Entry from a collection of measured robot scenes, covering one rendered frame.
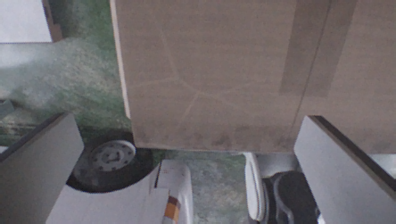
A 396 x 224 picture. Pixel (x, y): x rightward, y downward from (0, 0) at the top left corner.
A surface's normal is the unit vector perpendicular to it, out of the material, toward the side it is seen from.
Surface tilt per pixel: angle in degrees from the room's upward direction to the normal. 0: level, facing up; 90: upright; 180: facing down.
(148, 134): 0
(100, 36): 0
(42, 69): 0
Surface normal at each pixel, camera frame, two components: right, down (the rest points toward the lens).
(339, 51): -0.01, 0.52
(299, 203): 0.00, -0.61
